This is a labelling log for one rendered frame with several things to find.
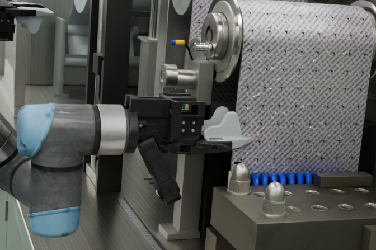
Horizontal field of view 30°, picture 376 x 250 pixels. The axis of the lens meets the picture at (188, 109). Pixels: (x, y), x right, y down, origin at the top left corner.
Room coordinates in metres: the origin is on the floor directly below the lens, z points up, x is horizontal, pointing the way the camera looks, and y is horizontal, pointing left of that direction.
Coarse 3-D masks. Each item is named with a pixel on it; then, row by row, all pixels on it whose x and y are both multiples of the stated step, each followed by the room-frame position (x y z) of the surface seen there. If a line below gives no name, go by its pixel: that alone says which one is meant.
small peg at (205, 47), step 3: (195, 45) 1.10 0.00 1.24; (198, 45) 1.10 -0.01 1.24; (201, 45) 1.10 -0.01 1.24; (204, 45) 1.11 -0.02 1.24; (207, 45) 1.11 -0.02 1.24; (210, 45) 1.11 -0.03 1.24; (195, 48) 1.10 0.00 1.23; (198, 48) 1.10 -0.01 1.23; (201, 48) 1.10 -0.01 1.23; (204, 48) 1.11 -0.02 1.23; (207, 48) 1.11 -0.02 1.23; (210, 48) 1.11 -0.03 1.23
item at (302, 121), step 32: (256, 96) 1.09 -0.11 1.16; (288, 96) 1.11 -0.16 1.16; (320, 96) 1.13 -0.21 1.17; (352, 96) 1.15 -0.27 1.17; (256, 128) 1.09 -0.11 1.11; (288, 128) 1.11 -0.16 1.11; (320, 128) 1.13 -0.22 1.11; (352, 128) 1.15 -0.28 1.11; (256, 160) 1.10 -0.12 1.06; (288, 160) 1.12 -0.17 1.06; (320, 160) 1.14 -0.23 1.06; (352, 160) 1.16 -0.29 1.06
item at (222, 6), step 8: (216, 8) 1.16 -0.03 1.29; (224, 8) 1.12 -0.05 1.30; (232, 16) 1.09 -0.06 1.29; (232, 24) 1.09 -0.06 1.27; (232, 32) 1.09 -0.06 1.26; (232, 40) 1.08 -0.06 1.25; (232, 48) 1.08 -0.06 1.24; (224, 56) 1.11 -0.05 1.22; (240, 56) 1.09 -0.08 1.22; (216, 64) 1.14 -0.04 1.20; (224, 64) 1.11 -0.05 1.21
